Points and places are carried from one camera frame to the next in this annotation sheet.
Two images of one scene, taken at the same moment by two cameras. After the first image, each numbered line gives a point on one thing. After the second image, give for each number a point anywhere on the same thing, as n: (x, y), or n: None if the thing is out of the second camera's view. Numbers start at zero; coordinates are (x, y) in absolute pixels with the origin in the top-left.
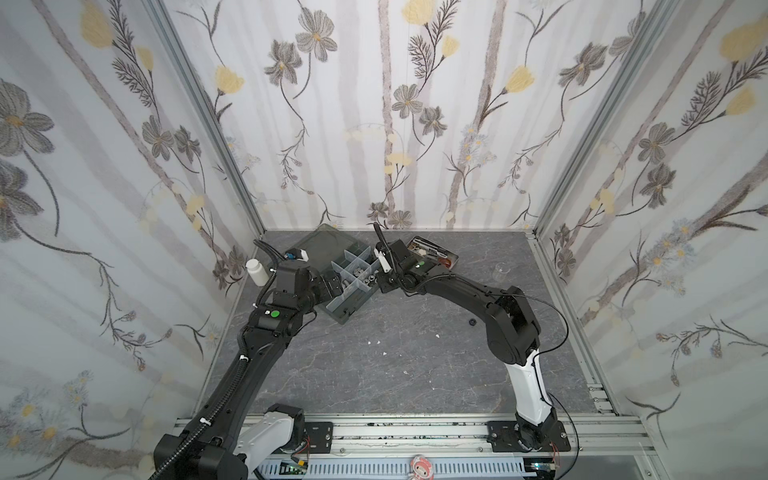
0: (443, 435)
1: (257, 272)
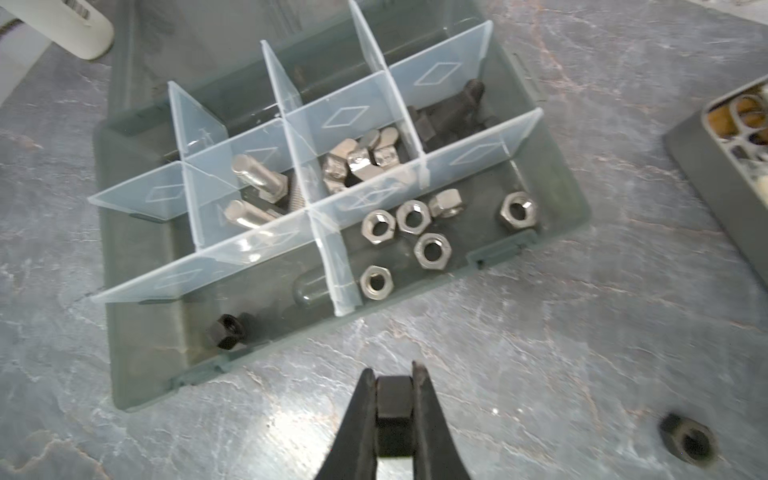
0: None
1: (78, 26)
